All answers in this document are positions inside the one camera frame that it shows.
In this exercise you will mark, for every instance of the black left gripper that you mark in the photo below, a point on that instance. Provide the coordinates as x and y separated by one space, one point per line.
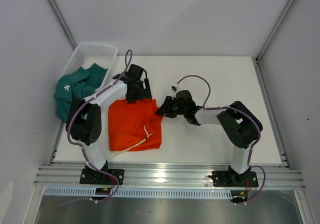
145 93

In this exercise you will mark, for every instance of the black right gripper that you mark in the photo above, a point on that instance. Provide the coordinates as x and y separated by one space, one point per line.
162 110

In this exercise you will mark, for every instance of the orange shorts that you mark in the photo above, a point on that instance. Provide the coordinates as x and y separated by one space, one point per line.
134 127

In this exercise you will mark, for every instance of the green shorts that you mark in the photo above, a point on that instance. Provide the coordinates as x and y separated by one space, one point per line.
79 84

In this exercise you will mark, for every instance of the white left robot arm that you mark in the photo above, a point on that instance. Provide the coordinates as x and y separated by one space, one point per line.
84 122

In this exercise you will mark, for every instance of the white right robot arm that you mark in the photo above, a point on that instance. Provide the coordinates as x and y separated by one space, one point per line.
240 125

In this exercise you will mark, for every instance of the white plastic basket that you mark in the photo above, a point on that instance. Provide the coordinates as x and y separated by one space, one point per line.
87 53

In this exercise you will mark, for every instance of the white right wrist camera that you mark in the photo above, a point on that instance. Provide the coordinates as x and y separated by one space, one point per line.
175 88

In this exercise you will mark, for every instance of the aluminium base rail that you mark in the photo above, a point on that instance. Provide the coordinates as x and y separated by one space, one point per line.
171 176

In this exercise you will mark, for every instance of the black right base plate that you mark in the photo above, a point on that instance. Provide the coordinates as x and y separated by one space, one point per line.
229 179

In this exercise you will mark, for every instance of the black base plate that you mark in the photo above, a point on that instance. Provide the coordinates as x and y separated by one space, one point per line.
91 177
229 179

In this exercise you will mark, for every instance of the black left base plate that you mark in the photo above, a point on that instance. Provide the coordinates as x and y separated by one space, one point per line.
91 177

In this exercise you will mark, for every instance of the white slotted cable duct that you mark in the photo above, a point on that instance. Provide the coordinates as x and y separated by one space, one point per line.
91 192

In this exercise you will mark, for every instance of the aluminium corner post left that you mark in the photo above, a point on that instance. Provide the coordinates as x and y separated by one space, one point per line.
62 23

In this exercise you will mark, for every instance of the aluminium corner post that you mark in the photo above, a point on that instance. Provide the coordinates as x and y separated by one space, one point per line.
280 21
62 23

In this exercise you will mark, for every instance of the aluminium corner post right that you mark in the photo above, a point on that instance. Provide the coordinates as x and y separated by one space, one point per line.
280 21

